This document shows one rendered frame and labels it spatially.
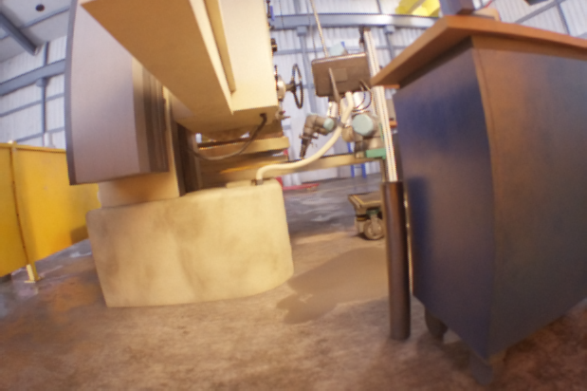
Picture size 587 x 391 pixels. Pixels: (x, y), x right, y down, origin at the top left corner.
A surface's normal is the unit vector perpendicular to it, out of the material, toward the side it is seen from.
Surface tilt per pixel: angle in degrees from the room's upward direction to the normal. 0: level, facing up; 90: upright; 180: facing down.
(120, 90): 90
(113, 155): 90
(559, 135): 90
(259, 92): 90
